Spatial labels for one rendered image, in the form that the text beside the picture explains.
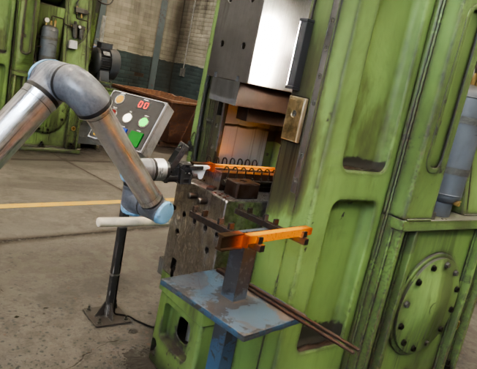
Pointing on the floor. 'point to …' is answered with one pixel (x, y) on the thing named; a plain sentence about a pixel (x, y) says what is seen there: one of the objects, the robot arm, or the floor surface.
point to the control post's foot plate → (98, 318)
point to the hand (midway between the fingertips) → (206, 165)
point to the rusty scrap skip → (180, 128)
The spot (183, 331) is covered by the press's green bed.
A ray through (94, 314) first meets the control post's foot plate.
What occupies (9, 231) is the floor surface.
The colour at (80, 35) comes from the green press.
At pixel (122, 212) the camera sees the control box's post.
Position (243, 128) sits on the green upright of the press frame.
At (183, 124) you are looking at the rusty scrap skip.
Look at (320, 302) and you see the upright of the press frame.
